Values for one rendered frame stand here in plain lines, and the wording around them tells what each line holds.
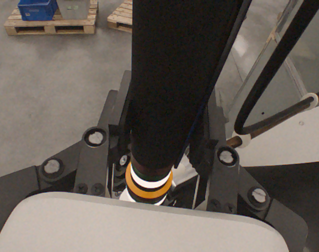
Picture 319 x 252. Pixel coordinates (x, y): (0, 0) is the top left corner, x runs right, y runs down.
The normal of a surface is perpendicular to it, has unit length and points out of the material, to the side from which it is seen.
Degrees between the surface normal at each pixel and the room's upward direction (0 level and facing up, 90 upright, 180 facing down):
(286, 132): 50
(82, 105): 0
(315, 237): 39
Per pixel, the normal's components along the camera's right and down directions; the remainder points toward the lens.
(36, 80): 0.11, -0.58
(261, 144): -0.69, -0.48
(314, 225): -0.30, -0.88
